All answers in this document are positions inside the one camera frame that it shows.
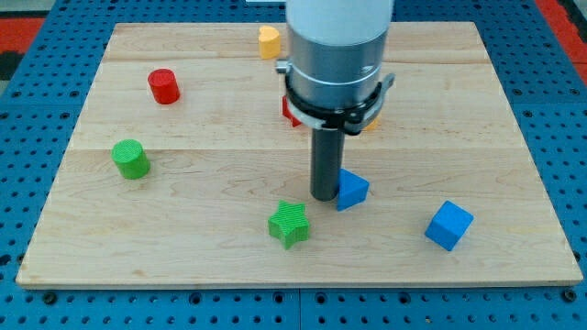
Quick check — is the green star block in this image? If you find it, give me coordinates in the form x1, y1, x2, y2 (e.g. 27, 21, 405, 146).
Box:
268, 200, 310, 249

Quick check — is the green cylinder block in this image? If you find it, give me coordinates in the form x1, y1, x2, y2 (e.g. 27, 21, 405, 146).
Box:
111, 139, 150, 180

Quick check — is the blue cube block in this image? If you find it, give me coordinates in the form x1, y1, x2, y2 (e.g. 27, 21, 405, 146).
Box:
425, 201, 474, 251

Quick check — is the wooden board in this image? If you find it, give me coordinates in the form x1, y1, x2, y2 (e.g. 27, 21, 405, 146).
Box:
17, 22, 583, 290

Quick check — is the red cylinder block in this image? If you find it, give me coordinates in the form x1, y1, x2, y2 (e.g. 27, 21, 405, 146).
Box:
148, 68, 181, 105

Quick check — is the red block behind arm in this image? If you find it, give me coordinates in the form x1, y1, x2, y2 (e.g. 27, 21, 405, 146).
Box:
282, 95, 301, 127

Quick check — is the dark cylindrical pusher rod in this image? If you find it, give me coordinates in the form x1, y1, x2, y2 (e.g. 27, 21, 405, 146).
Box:
310, 129, 345, 202

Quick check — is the blue triangle block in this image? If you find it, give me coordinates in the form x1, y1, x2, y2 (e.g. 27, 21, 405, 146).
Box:
336, 169, 370, 212

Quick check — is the yellow block behind arm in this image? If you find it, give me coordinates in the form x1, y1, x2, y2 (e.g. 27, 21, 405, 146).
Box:
364, 118, 379, 131

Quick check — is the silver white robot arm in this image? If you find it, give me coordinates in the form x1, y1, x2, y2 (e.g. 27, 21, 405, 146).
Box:
277, 0, 394, 136

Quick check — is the yellow heart block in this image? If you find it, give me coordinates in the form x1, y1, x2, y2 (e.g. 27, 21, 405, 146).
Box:
258, 26, 281, 60

